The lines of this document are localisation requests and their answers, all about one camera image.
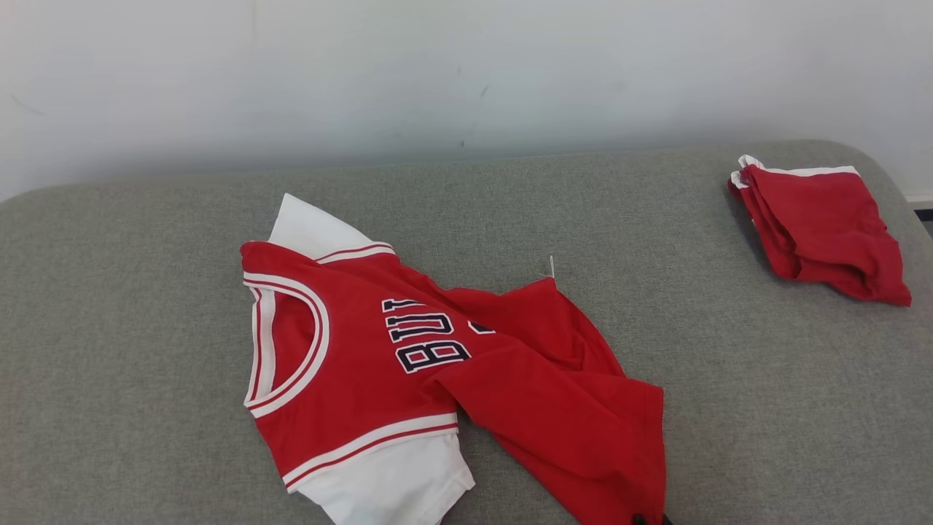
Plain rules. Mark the red jersey with white sleeves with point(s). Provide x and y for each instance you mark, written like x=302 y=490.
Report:
x=393 y=364

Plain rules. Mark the red shorts with white waistband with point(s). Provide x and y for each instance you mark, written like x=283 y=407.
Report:
x=824 y=226

